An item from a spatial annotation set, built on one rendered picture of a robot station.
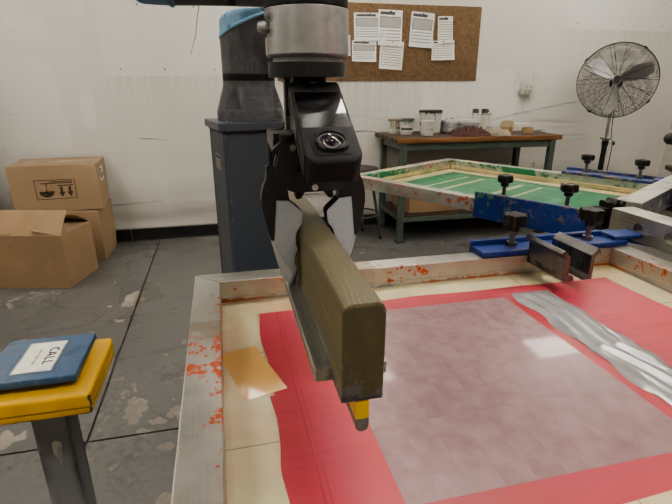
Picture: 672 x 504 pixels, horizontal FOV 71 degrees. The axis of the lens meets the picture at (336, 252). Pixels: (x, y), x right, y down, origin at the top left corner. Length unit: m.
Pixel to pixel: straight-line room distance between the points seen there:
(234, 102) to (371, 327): 0.85
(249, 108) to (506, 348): 0.72
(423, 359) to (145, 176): 3.89
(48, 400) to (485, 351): 0.51
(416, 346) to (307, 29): 0.40
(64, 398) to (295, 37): 0.45
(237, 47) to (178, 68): 3.16
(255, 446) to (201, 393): 0.07
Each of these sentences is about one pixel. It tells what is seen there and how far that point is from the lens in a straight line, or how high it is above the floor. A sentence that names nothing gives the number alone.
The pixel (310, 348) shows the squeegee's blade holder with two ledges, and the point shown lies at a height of 1.08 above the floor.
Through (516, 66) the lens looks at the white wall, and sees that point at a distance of 5.06.
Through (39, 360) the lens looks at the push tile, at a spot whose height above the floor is 0.97.
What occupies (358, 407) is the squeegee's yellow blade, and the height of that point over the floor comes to 1.06.
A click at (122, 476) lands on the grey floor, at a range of 1.96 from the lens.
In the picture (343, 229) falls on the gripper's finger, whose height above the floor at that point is 1.14.
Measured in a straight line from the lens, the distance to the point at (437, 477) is 0.46.
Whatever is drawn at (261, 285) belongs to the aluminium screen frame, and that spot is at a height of 0.98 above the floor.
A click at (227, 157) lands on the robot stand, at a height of 1.13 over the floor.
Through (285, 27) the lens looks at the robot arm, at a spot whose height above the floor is 1.32.
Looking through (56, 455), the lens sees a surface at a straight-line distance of 0.73.
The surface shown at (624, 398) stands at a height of 0.96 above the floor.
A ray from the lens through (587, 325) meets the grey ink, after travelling 0.75.
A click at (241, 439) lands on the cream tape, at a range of 0.50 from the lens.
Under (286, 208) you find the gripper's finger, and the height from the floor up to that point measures 1.16.
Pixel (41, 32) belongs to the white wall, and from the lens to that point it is 4.43.
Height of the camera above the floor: 1.27
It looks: 19 degrees down
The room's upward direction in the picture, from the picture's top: straight up
